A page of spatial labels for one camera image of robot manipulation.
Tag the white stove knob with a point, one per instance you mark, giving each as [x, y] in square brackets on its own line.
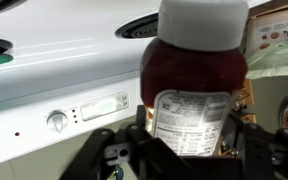
[57, 121]

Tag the white electric stove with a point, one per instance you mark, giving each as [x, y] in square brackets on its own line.
[67, 43]

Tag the pale green plastic bag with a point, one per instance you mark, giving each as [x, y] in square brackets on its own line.
[277, 60]

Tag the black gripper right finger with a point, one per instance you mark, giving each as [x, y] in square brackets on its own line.
[260, 156]

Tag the stove clock display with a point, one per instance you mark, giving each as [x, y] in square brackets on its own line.
[104, 106]

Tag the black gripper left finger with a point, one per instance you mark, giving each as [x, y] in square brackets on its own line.
[144, 160]

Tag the cardboard with food pictures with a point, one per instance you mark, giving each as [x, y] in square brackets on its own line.
[277, 31]

